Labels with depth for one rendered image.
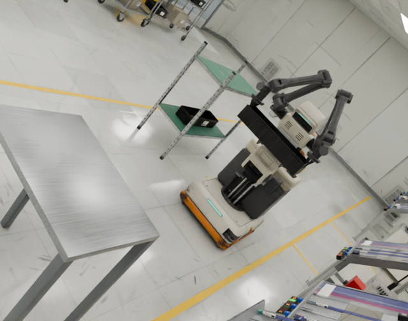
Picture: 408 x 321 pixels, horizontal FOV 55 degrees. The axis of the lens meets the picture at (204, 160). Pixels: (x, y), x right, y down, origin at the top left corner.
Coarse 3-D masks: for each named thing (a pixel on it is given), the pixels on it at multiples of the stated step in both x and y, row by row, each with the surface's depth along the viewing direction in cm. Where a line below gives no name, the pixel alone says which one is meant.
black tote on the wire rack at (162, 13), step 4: (148, 0) 719; (152, 0) 732; (148, 4) 720; (152, 4) 714; (160, 8) 720; (164, 8) 747; (152, 12) 719; (156, 12) 724; (160, 12) 728; (164, 12) 734; (160, 16) 739; (164, 16) 743
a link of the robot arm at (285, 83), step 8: (320, 72) 276; (272, 80) 270; (280, 80) 270; (288, 80) 270; (296, 80) 271; (304, 80) 271; (312, 80) 272; (320, 80) 274; (328, 80) 274; (272, 88) 270; (280, 88) 270
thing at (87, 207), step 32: (0, 128) 140; (32, 128) 152; (64, 128) 167; (32, 160) 139; (64, 160) 151; (96, 160) 165; (32, 192) 129; (64, 192) 139; (96, 192) 150; (128, 192) 164; (64, 224) 128; (96, 224) 138; (128, 224) 149; (64, 256) 120; (128, 256) 161; (32, 288) 129; (96, 288) 171; (64, 320) 182
